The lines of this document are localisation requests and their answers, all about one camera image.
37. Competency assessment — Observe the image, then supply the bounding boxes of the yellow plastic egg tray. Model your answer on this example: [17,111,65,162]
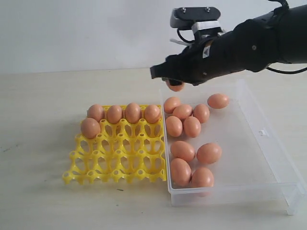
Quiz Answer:
[62,105,166,184]

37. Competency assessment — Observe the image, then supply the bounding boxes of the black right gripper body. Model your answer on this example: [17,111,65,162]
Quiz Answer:
[177,28,252,85]

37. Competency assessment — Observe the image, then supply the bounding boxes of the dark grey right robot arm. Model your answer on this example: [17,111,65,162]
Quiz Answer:
[150,0,307,86]

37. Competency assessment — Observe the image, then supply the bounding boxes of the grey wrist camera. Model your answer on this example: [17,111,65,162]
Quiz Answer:
[170,7,224,44]

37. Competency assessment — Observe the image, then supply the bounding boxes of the brown egg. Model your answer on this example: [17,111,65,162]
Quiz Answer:
[207,93,229,109]
[172,104,193,120]
[164,97,181,114]
[170,141,196,162]
[81,118,101,139]
[144,104,161,124]
[183,116,201,138]
[87,104,105,122]
[165,116,183,137]
[106,105,123,124]
[196,142,222,164]
[167,83,185,92]
[125,103,142,124]
[170,158,191,186]
[191,167,214,188]
[193,103,210,124]

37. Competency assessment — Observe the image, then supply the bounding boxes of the black camera cable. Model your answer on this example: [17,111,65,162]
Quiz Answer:
[176,0,307,74]

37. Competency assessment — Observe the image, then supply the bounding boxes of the clear plastic container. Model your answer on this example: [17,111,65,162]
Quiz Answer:
[160,80,307,215]

